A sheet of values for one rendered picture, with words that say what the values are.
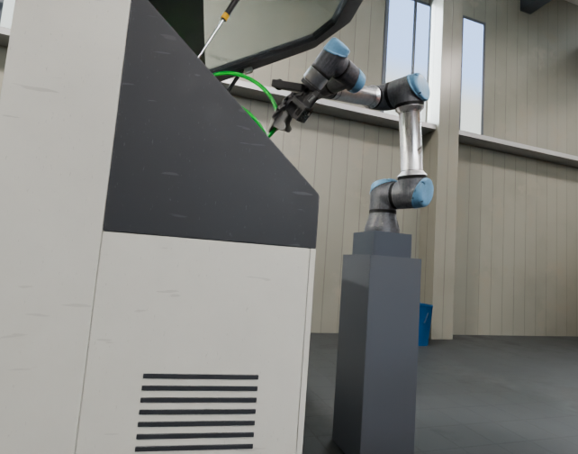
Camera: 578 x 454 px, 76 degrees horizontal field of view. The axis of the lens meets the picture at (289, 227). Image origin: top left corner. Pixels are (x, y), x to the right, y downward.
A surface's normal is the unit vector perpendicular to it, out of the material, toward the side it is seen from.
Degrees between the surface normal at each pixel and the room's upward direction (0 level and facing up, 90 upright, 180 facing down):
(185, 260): 90
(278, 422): 90
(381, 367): 90
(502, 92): 90
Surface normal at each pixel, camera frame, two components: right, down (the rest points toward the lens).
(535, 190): 0.31, -0.07
